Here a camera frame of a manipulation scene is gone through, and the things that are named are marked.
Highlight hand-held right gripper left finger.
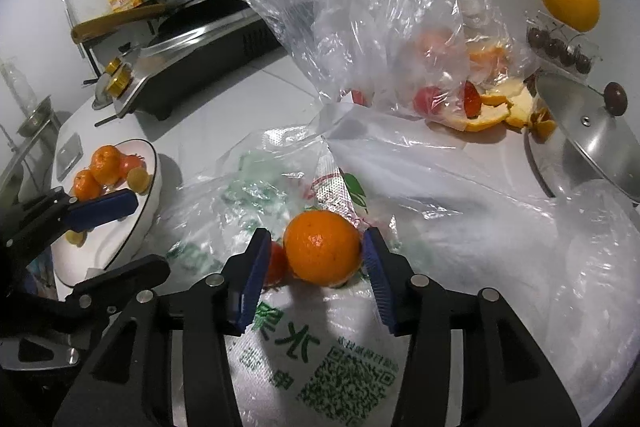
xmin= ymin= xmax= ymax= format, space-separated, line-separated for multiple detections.
xmin=52 ymin=228 xmax=273 ymax=427

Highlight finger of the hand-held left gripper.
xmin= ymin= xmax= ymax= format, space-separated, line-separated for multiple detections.
xmin=0 ymin=187 xmax=139 ymax=268
xmin=55 ymin=254 xmax=171 ymax=327

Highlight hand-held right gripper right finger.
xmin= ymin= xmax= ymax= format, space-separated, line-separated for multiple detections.
xmin=362 ymin=228 xmax=583 ymax=427

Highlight mandarin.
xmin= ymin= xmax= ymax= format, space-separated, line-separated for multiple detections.
xmin=283 ymin=210 xmax=363 ymax=286
xmin=72 ymin=169 xmax=103 ymax=201
xmin=90 ymin=145 xmax=122 ymax=186

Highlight white plate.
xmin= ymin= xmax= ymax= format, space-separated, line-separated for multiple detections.
xmin=52 ymin=138 xmax=163 ymax=285

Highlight green printed plastic bag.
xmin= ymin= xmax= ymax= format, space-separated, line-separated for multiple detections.
xmin=167 ymin=122 xmax=640 ymax=427

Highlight grey smartphone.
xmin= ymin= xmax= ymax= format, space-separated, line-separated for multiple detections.
xmin=56 ymin=133 xmax=83 ymax=181

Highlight black chopstick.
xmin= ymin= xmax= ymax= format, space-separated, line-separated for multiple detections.
xmin=94 ymin=109 xmax=136 ymax=128

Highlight steel sink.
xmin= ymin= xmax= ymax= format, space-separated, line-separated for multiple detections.
xmin=0 ymin=109 xmax=71 ymax=208

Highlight steel bowl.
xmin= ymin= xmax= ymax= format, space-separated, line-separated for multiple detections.
xmin=17 ymin=94 xmax=55 ymax=138

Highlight steel wok lid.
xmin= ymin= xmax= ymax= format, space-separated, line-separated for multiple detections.
xmin=91 ymin=72 xmax=118 ymax=110

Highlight clear plastic bottle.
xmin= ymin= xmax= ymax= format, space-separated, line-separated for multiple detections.
xmin=0 ymin=57 xmax=38 ymax=108

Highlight black metal rack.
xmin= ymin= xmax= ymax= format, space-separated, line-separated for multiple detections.
xmin=80 ymin=4 xmax=166 ymax=82

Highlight steel induction cooker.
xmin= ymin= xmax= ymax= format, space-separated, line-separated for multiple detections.
xmin=105 ymin=2 xmax=286 ymax=122

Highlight orange peel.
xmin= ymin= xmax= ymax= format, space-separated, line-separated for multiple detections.
xmin=432 ymin=77 xmax=558 ymax=142

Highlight peeled orange pieces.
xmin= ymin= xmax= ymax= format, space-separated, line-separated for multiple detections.
xmin=412 ymin=27 xmax=508 ymax=82

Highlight clear box of dark cherries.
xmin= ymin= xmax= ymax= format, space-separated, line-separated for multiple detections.
xmin=525 ymin=9 xmax=601 ymax=75

